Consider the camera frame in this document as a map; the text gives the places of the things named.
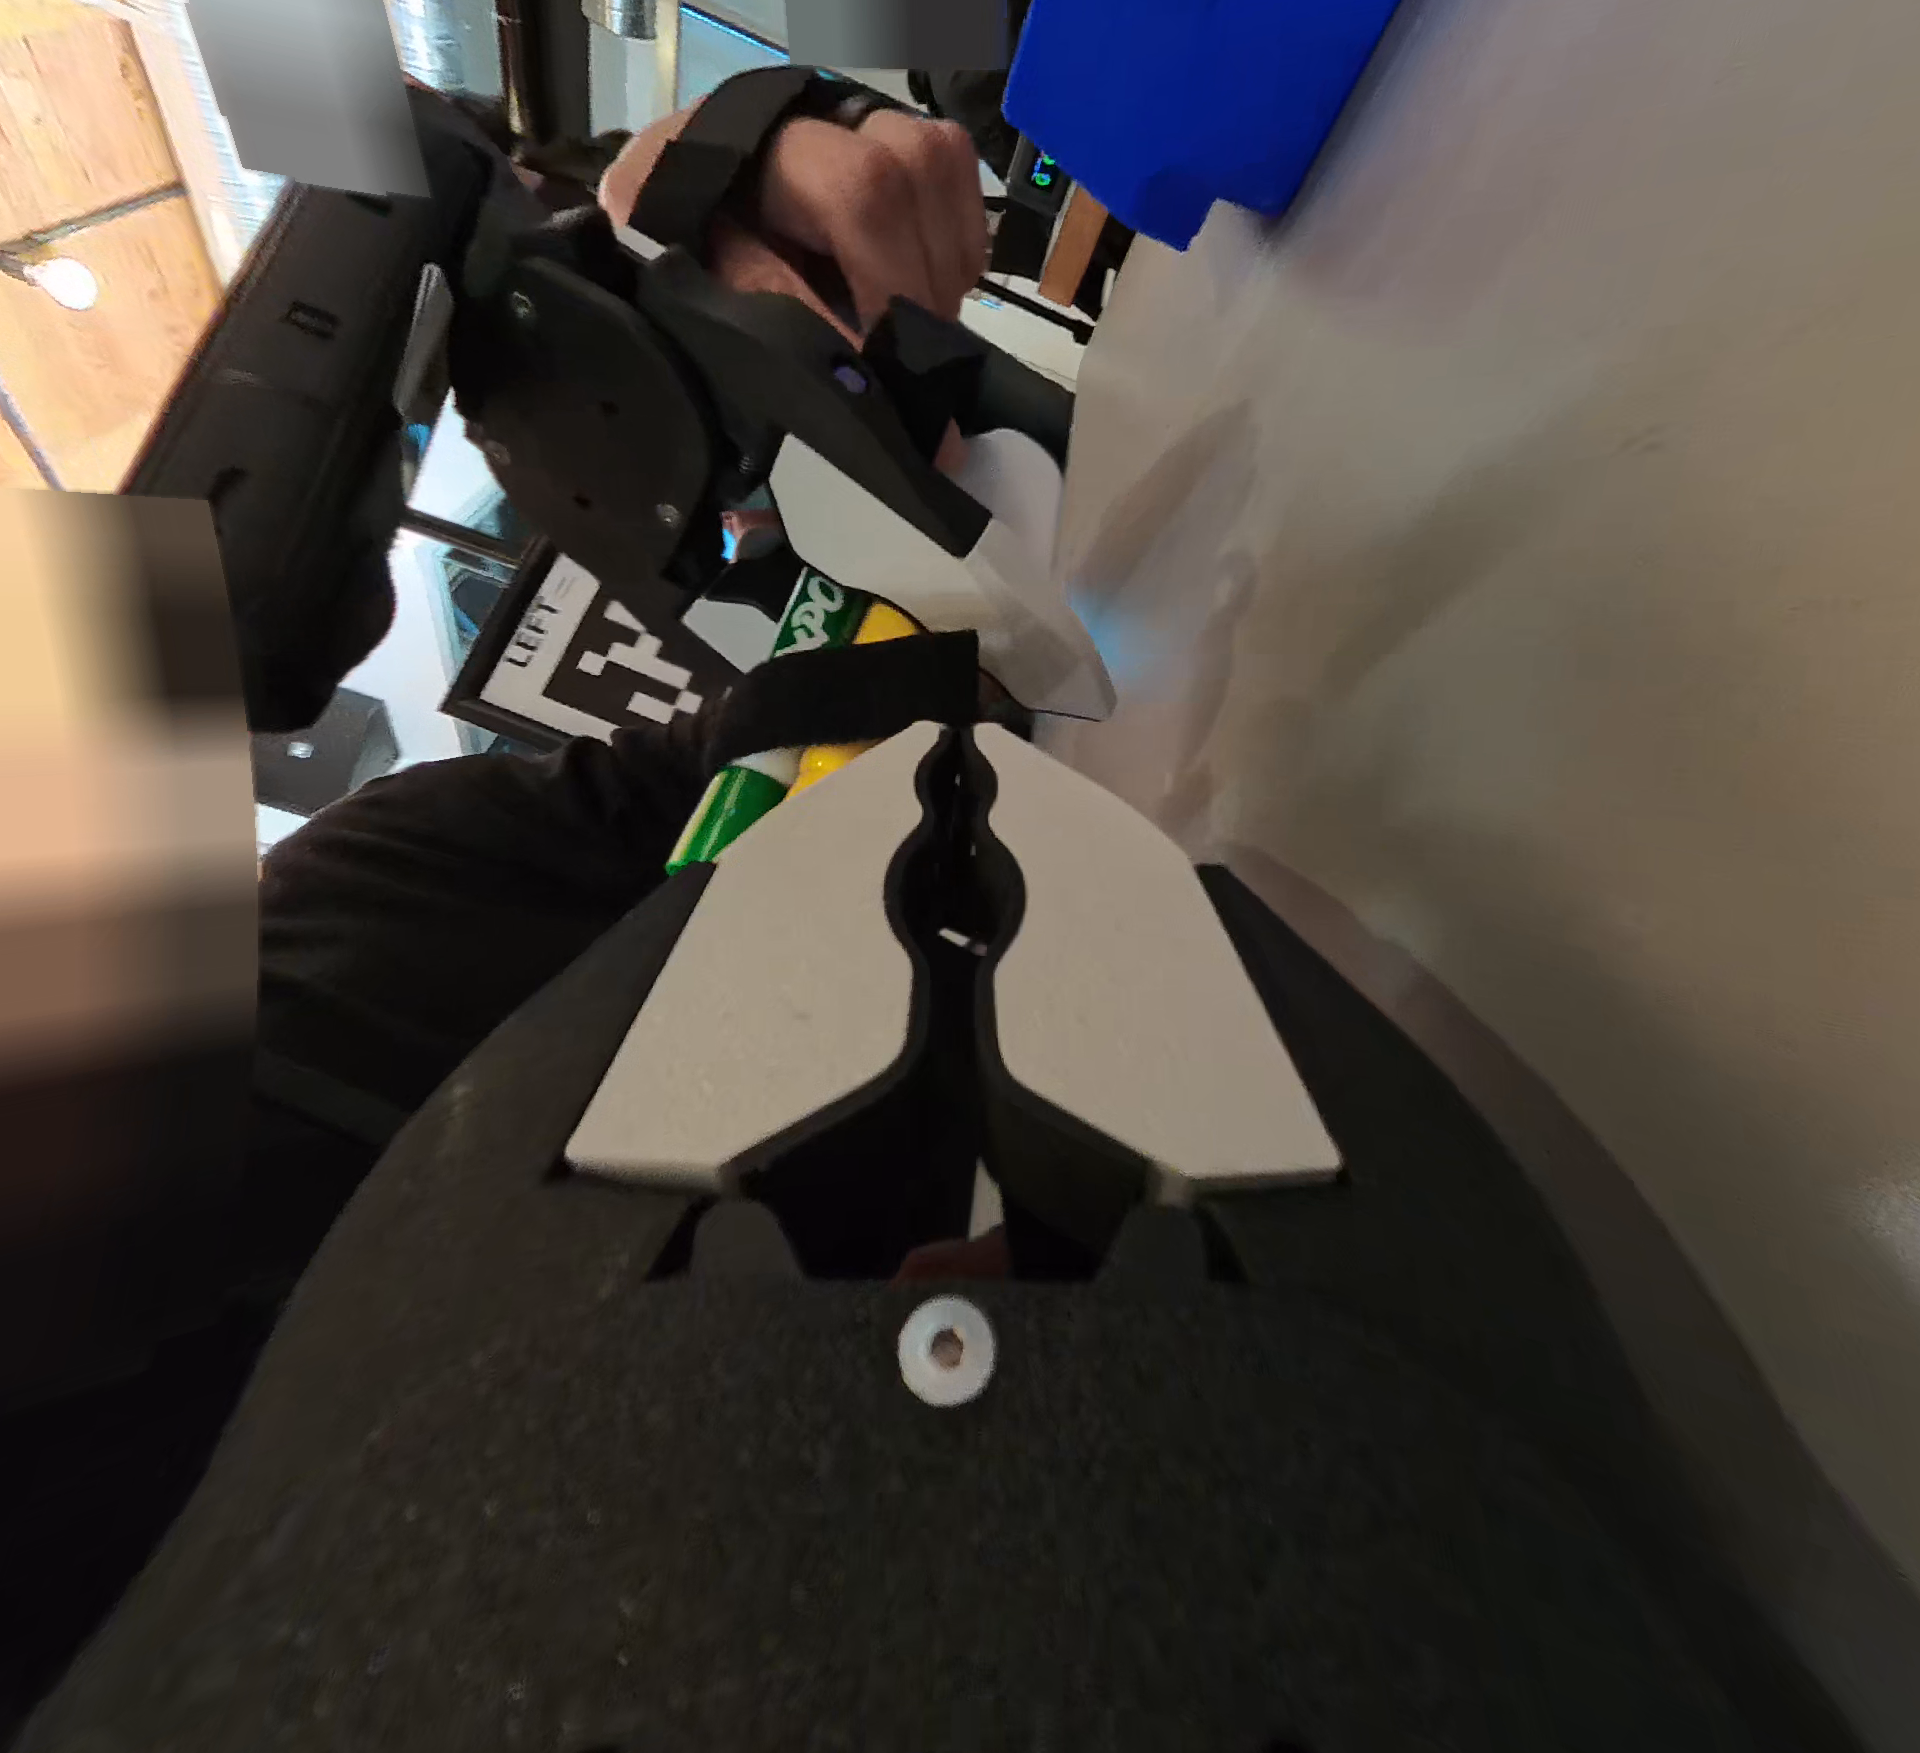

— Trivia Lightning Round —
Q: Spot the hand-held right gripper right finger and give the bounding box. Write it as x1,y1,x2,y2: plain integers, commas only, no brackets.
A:
958,717,1348,1210

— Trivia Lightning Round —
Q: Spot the yellow marker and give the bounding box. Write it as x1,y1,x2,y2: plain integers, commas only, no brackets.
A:
786,595,920,799

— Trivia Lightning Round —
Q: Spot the black velcro strap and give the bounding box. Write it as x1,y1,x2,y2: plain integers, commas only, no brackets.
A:
702,633,983,768

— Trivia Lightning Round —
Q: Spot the person's black clothing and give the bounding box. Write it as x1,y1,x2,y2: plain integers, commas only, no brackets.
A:
256,717,723,1184

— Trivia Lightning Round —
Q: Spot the green marker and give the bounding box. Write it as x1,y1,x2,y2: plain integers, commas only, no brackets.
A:
665,565,868,880

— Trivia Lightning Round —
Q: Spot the white desk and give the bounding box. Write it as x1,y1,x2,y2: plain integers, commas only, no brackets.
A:
982,0,1920,1753

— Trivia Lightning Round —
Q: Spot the person's left hand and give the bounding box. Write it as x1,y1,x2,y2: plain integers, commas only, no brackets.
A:
598,108,995,353

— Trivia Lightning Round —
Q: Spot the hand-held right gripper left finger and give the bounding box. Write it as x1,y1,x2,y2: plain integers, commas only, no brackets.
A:
563,717,970,1200

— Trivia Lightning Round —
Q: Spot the blue plastic bin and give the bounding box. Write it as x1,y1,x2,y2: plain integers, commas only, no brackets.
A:
1002,0,1497,252

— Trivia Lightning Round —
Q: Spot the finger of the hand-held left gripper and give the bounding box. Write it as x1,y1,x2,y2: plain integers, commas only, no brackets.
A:
767,423,1123,723

